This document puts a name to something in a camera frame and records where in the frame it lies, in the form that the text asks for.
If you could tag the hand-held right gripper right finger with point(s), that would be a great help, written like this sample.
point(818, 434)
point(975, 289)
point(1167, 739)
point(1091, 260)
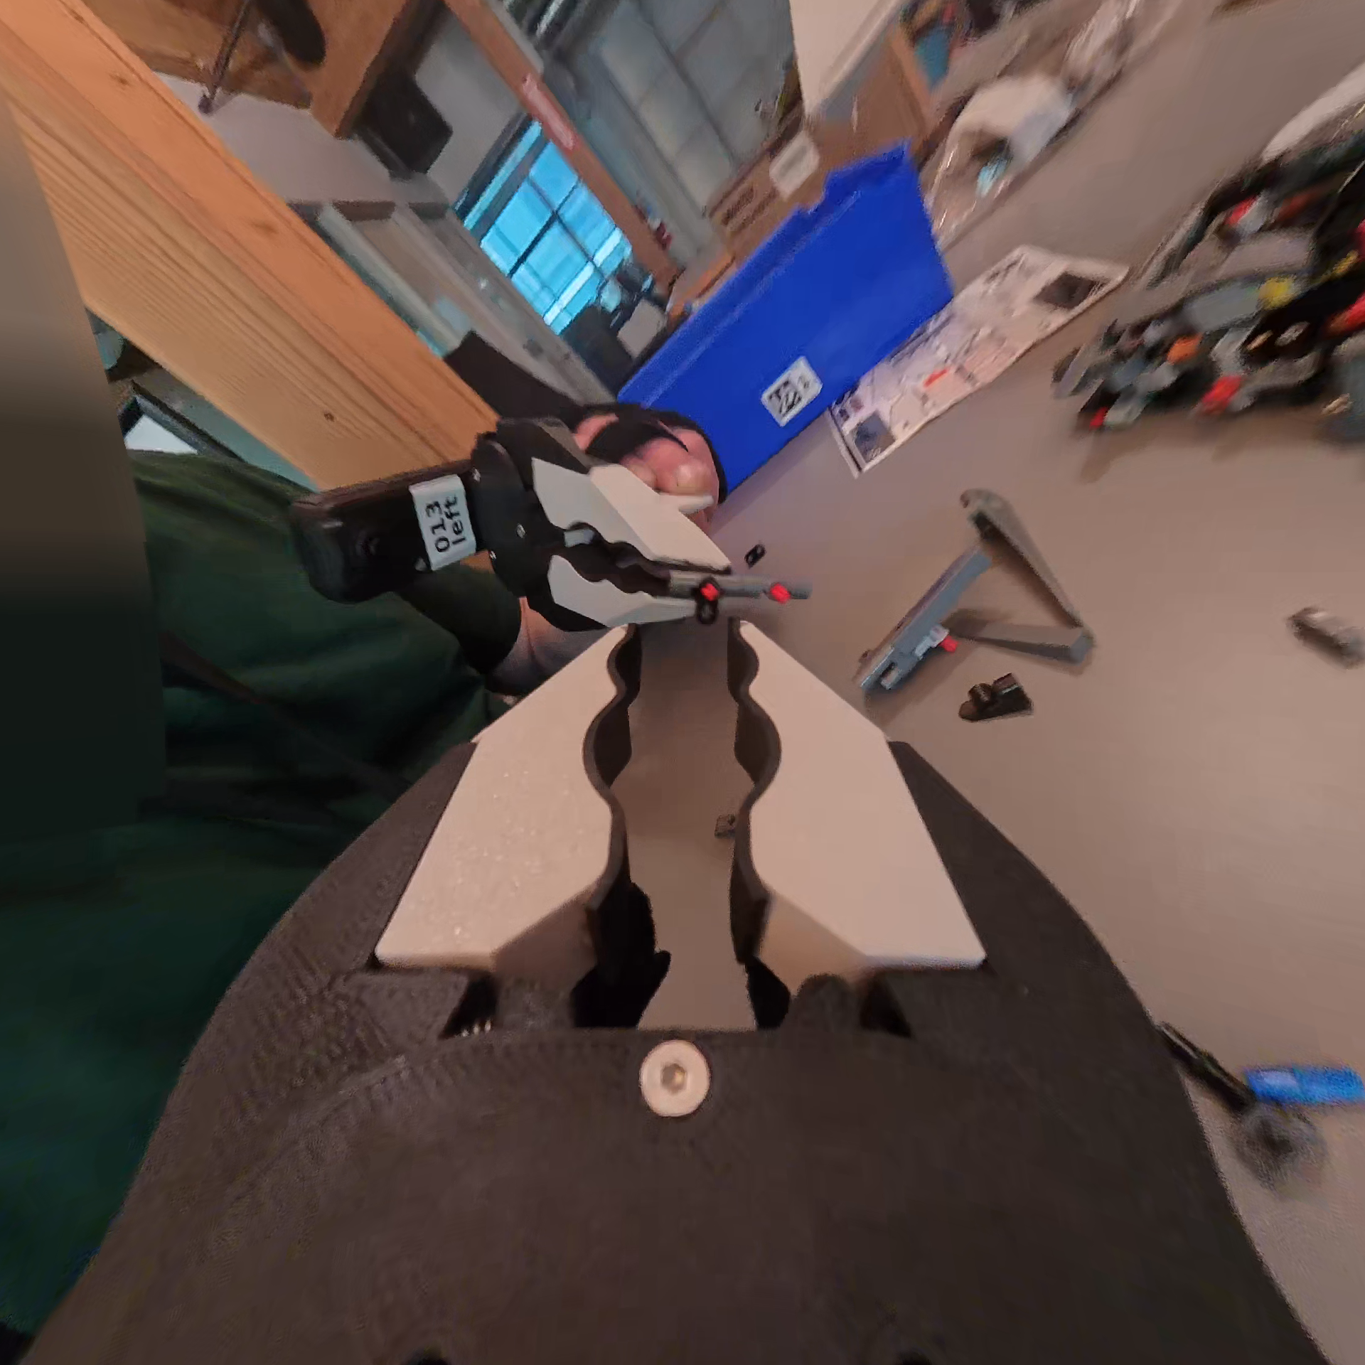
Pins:
point(863, 853)

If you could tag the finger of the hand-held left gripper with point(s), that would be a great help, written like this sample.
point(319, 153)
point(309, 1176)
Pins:
point(597, 500)
point(597, 596)

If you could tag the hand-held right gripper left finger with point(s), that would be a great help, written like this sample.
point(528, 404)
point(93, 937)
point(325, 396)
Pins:
point(501, 853)

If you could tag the grey lego panel assembly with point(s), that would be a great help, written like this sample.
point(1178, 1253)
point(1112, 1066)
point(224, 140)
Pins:
point(917, 629)

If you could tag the blue plastic bin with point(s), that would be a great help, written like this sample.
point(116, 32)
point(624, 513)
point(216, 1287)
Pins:
point(811, 320)

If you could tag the black lego slope piece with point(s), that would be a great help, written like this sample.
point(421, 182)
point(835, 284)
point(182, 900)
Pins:
point(993, 699)

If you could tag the lego sticker sheet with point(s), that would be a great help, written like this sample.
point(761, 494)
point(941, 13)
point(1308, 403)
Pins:
point(959, 341)

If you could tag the dark grey rounded lego piece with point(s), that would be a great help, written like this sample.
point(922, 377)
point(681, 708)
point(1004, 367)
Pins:
point(1328, 632)

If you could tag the clear bag of lego parts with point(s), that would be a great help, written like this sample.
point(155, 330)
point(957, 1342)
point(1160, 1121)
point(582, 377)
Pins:
point(1013, 117)

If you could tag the grey lego car model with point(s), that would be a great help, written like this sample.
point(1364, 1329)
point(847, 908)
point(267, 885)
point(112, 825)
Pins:
point(1225, 309)

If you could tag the person's left hand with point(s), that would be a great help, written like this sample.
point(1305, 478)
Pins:
point(662, 458)

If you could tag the glass window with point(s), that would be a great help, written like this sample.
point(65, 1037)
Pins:
point(554, 234)

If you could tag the brown cardboard box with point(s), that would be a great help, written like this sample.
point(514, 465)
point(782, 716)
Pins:
point(767, 180)

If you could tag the wooden partition frame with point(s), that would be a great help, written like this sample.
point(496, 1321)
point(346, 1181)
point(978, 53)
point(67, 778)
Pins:
point(213, 245)

